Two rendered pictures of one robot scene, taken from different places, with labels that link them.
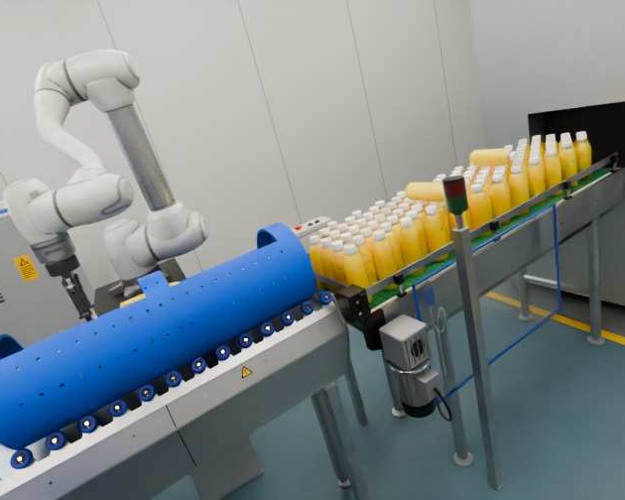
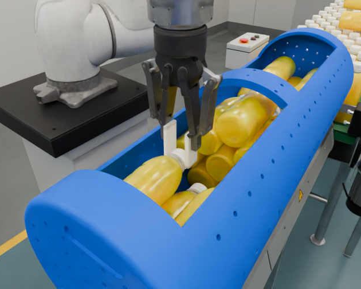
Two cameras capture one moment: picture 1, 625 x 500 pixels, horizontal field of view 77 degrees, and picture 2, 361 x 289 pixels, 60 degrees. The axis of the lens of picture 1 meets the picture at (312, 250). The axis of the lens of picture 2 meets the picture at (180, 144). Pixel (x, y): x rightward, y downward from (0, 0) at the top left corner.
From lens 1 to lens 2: 1.10 m
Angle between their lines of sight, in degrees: 31
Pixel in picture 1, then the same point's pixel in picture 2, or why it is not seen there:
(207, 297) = (325, 108)
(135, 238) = (96, 20)
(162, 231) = (136, 17)
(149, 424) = (258, 274)
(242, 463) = not seen: hidden behind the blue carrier
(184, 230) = not seen: hidden behind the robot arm
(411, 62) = not seen: outside the picture
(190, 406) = (278, 242)
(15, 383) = (223, 266)
